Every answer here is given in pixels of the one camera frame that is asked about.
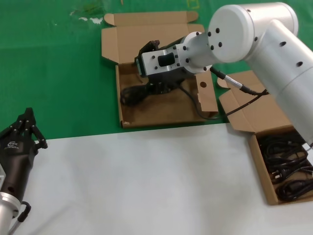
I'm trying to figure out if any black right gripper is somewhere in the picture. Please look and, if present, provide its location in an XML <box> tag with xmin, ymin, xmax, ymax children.
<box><xmin>139</xmin><ymin>39</ymin><xmax>194</xmax><ymax>95</ymax></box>

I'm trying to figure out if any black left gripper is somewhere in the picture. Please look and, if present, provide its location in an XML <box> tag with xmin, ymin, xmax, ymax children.
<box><xmin>0</xmin><ymin>107</ymin><xmax>48</xmax><ymax>200</ymax></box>

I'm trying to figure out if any green table cloth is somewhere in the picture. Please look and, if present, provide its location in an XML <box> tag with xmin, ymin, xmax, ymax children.
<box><xmin>0</xmin><ymin>0</ymin><xmax>313</xmax><ymax>141</ymax></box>

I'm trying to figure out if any white table sheet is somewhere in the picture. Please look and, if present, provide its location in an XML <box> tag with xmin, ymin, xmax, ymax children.
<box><xmin>0</xmin><ymin>122</ymin><xmax>313</xmax><ymax>235</ymax></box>

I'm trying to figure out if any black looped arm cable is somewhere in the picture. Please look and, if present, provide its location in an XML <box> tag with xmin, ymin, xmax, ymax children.
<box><xmin>9</xmin><ymin>200</ymin><xmax>32</xmax><ymax>235</ymax></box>

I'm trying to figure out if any plain cardboard mailer box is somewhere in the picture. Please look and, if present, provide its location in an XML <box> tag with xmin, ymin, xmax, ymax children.
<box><xmin>217</xmin><ymin>70</ymin><xmax>313</xmax><ymax>206</ymax></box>

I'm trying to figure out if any cardboard box with round holes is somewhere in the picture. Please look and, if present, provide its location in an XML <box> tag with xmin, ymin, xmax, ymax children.
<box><xmin>101</xmin><ymin>11</ymin><xmax>219</xmax><ymax>129</ymax></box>

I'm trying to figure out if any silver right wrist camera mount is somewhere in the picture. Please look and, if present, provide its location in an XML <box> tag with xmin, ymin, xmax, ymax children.
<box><xmin>134</xmin><ymin>46</ymin><xmax>189</xmax><ymax>78</ymax></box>

